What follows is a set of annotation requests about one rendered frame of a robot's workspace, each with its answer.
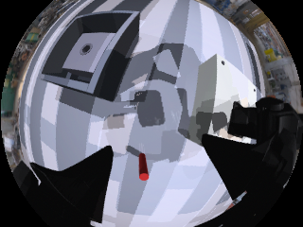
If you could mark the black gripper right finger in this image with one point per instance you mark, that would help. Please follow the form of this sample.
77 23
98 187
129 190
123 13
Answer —
236 162

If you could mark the dark red peg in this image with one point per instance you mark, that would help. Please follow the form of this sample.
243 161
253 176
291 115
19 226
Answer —
143 168

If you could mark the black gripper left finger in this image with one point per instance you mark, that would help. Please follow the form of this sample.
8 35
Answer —
84 185

